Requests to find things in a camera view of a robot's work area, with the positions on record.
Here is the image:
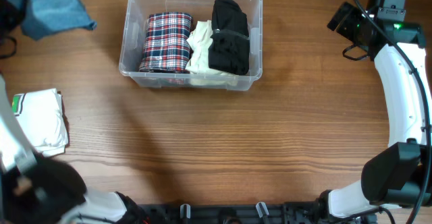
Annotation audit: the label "blue denim jeans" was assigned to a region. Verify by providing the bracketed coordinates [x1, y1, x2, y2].
[21, 0, 97, 40]

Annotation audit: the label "white graphic t-shirt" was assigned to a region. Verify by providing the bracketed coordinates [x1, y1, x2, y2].
[12, 88, 69, 157]

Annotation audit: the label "black knit garment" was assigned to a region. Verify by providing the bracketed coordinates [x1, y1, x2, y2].
[209, 0, 250, 76]

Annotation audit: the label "cream cloth garment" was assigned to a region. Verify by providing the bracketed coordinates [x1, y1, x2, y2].
[186, 20, 232, 76]

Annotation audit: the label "red plaid shirt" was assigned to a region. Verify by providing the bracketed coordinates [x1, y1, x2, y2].
[138, 12, 193, 74]

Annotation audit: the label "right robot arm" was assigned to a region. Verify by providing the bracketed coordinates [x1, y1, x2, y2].
[311, 0, 431, 223]

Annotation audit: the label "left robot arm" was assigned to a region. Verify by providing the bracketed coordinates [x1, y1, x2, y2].
[1, 0, 150, 223]

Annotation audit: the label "clear plastic storage bin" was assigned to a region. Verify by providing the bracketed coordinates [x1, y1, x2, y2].
[119, 0, 263, 91]

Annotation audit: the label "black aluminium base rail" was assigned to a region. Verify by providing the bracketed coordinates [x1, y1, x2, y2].
[141, 202, 338, 224]

